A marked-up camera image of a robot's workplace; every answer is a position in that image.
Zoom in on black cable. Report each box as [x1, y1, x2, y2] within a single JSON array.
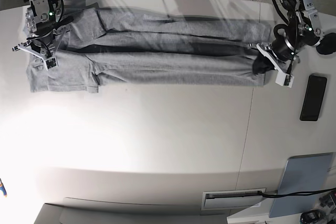
[[258, 187, 336, 199]]

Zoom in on grey T-shirt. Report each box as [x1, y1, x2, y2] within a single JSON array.
[[26, 8, 271, 93]]

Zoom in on white cable tray slot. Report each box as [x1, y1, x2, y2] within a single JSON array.
[[201, 188, 266, 211]]

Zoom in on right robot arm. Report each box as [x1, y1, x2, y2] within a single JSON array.
[[12, 0, 73, 70]]

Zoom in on black computer mouse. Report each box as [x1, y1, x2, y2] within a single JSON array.
[[316, 33, 336, 55]]

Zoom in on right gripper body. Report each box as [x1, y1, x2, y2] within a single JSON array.
[[12, 26, 71, 71]]

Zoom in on black smartphone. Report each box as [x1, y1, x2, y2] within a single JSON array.
[[300, 74, 328, 122]]

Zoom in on grey blue tablet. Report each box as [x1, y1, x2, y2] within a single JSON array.
[[269, 153, 333, 218]]

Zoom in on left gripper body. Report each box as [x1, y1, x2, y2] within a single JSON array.
[[249, 35, 296, 87]]

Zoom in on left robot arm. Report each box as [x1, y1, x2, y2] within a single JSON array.
[[250, 0, 324, 87]]

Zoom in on orange blue tool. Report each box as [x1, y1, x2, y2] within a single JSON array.
[[0, 179, 7, 197]]

